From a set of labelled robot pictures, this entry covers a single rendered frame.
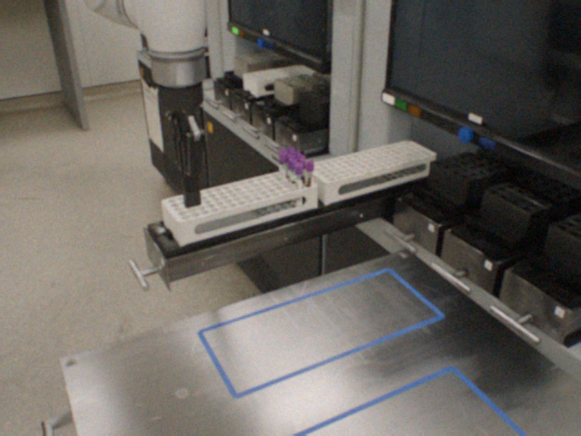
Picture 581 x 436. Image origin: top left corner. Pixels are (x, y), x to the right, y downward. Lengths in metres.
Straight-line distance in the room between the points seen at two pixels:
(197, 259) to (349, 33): 0.69
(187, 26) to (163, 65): 0.07
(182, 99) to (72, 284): 1.62
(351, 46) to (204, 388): 0.94
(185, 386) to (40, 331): 1.54
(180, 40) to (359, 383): 0.58
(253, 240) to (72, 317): 1.32
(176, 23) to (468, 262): 0.67
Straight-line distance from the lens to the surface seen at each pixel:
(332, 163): 1.26
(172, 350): 0.86
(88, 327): 2.27
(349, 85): 1.49
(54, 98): 4.65
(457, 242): 1.15
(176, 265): 1.08
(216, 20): 2.21
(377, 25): 1.37
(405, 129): 1.43
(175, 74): 0.97
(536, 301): 1.06
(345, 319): 0.89
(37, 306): 2.44
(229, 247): 1.10
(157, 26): 0.95
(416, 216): 1.22
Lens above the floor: 1.39
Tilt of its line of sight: 29 degrees down
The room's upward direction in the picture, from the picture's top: straight up
